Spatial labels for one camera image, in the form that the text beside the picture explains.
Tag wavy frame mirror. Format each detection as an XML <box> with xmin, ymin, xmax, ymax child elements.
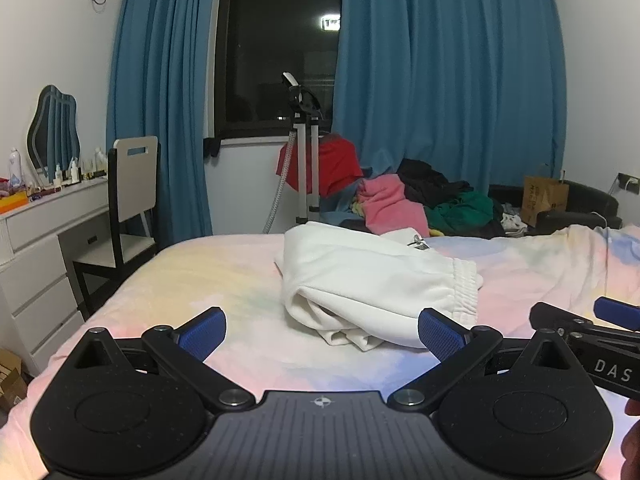
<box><xmin>26</xmin><ymin>85</ymin><xmax>81</xmax><ymax>178</ymax></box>

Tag dark window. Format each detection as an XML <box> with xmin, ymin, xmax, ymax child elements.
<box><xmin>212</xmin><ymin>0</ymin><xmax>343</xmax><ymax>143</ymax></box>

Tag blue garment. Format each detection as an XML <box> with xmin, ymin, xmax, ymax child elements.
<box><xmin>319</xmin><ymin>185</ymin><xmax>371</xmax><ymax>226</ymax></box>

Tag row of cosmetic bottles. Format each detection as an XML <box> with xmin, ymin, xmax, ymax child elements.
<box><xmin>30</xmin><ymin>147</ymin><xmax>108</xmax><ymax>201</ymax></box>

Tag red garment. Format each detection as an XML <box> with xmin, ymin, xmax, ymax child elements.
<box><xmin>276</xmin><ymin>134</ymin><xmax>365</xmax><ymax>198</ymax></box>

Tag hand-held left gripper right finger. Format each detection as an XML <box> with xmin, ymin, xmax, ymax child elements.
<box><xmin>387</xmin><ymin>307</ymin><xmax>588</xmax><ymax>413</ymax></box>

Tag black sofa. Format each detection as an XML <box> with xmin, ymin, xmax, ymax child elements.
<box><xmin>487</xmin><ymin>180</ymin><xmax>623</xmax><ymax>238</ymax></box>

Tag cardboard box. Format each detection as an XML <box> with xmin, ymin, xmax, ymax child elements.
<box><xmin>0</xmin><ymin>349</ymin><xmax>28</xmax><ymax>413</ymax></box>

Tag white dresser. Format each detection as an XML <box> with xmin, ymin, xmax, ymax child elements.
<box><xmin>0</xmin><ymin>175</ymin><xmax>112</xmax><ymax>376</ymax></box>

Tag pink garment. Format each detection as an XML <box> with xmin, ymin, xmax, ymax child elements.
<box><xmin>357</xmin><ymin>175</ymin><xmax>431</xmax><ymax>236</ymax></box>

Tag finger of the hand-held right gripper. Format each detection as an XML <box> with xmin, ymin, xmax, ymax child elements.
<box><xmin>529</xmin><ymin>301</ymin><xmax>640</xmax><ymax>346</ymax></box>
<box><xmin>594</xmin><ymin>296</ymin><xmax>640</xmax><ymax>332</ymax></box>

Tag pastel blanket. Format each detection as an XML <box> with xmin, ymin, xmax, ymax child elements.
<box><xmin>0</xmin><ymin>225</ymin><xmax>640</xmax><ymax>480</ymax></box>

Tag person's right hand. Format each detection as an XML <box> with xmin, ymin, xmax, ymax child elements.
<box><xmin>620</xmin><ymin>399</ymin><xmax>640</xmax><ymax>480</ymax></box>

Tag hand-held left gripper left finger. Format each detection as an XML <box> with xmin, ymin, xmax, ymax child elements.
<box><xmin>55</xmin><ymin>306</ymin><xmax>256</xmax><ymax>413</ymax></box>

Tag white patterned cloth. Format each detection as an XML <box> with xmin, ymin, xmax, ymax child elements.
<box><xmin>500</xmin><ymin>212</ymin><xmax>529</xmax><ymax>237</ymax></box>

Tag garment steamer stand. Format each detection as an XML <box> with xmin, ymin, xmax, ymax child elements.
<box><xmin>262</xmin><ymin>72</ymin><xmax>327</xmax><ymax>235</ymax></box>

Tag brown paper bag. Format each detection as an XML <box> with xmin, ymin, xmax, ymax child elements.
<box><xmin>521</xmin><ymin>176</ymin><xmax>570</xmax><ymax>228</ymax></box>

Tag tall white spray bottle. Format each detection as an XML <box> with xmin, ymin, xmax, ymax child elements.
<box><xmin>7</xmin><ymin>148</ymin><xmax>25</xmax><ymax>192</ymax></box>

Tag black and white chair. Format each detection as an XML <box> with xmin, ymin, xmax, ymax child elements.
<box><xmin>72</xmin><ymin>136</ymin><xmax>162</xmax><ymax>321</ymax></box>

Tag black clothes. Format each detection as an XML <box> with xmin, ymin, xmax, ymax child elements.
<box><xmin>397</xmin><ymin>159</ymin><xmax>473</xmax><ymax>208</ymax></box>

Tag green garment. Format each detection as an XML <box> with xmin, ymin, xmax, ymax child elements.
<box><xmin>425</xmin><ymin>192</ymin><xmax>507</xmax><ymax>236</ymax></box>

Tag white pants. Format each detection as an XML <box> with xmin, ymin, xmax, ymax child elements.
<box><xmin>274</xmin><ymin>221</ymin><xmax>485</xmax><ymax>352</ymax></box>

